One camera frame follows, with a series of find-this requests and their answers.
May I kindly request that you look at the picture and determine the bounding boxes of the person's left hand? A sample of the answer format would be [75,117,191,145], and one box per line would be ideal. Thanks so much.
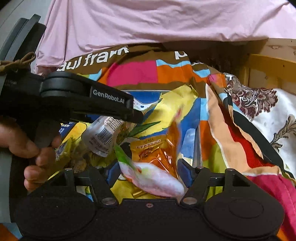
[0,117,63,193]

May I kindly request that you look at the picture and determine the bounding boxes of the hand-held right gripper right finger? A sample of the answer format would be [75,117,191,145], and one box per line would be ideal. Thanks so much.
[177,159,252,207]

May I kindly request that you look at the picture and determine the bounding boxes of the yellow green snack packet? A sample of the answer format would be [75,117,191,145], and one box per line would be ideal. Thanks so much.
[47,138,73,182]

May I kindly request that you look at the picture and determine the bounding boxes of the metal tray with cartoon drawing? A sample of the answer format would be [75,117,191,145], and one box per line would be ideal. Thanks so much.
[58,89,201,202]

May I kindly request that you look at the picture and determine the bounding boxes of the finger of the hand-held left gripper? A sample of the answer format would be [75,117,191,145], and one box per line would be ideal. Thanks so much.
[70,108,144,124]

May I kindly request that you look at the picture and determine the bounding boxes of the pink bed sheet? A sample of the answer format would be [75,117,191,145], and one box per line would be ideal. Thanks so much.
[35,0,296,75]

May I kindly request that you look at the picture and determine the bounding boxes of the floral satin quilt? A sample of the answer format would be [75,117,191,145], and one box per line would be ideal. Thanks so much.
[223,73,296,179]

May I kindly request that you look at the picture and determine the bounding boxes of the colourful printed blanket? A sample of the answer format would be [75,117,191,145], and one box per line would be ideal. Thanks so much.
[0,44,296,241]

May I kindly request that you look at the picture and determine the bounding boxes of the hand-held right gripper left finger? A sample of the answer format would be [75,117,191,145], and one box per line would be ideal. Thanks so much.
[48,160,121,207]

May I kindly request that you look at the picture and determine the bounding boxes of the brown braided cord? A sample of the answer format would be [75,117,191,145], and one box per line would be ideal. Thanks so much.
[0,52,37,75]

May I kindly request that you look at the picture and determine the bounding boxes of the golden snack packet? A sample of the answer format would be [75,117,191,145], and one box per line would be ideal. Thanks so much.
[130,137,171,176]

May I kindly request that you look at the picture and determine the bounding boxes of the clear dark plum packet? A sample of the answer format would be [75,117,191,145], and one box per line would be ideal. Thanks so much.
[81,116,125,158]

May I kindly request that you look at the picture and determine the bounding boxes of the green white snack packet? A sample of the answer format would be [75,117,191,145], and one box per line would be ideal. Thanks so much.
[113,144,185,198]

